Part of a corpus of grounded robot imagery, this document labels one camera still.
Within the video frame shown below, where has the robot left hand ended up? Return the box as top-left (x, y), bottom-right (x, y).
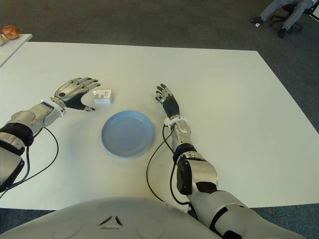
top-left (53, 76), bottom-right (100, 112)

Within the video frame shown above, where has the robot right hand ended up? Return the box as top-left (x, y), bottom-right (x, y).
top-left (155, 83), bottom-right (180, 118)

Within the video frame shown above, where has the white charger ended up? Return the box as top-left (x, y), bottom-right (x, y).
top-left (92, 88), bottom-right (113, 105)

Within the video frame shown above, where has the blue plate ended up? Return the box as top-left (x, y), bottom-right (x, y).
top-left (101, 110), bottom-right (155, 157)

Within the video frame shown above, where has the white side table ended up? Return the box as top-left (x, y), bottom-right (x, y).
top-left (0, 34), bottom-right (33, 68)

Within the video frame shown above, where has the red-brown bread roll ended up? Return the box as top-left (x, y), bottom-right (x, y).
top-left (1, 25), bottom-right (20, 40)

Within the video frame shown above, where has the grey robot torso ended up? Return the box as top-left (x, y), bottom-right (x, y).
top-left (0, 196), bottom-right (220, 239)

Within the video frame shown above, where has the black office chair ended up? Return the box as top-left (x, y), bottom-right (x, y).
top-left (270, 0), bottom-right (319, 33)

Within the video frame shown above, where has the seated person in jeans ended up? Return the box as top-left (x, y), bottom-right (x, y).
top-left (251, 0), bottom-right (315, 38)

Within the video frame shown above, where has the thin black cable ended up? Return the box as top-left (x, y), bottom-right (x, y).
top-left (0, 126), bottom-right (59, 199)
top-left (146, 123), bottom-right (175, 204)

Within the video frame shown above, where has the thick black cable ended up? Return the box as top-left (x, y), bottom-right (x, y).
top-left (0, 145), bottom-right (31, 192)
top-left (170, 159), bottom-right (195, 207)

